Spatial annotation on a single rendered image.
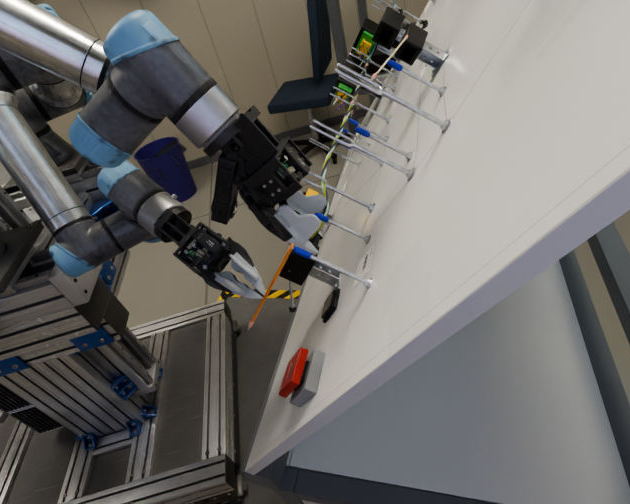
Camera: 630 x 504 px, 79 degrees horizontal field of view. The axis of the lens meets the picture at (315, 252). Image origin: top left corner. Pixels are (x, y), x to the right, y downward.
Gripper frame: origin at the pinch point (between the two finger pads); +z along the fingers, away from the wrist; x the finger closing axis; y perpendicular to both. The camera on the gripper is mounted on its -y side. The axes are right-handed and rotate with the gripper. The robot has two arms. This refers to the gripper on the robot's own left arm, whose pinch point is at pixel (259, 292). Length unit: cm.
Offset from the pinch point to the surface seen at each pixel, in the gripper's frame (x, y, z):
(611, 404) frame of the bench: 23, -6, 60
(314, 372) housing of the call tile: -2.0, 18.2, 15.5
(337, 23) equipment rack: 80, -44, -44
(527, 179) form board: 19, 44, 18
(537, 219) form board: 16, 46, 19
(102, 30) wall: 64, -181, -257
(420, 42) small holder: 45.4, 14.8, -1.7
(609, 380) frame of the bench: 27, -8, 59
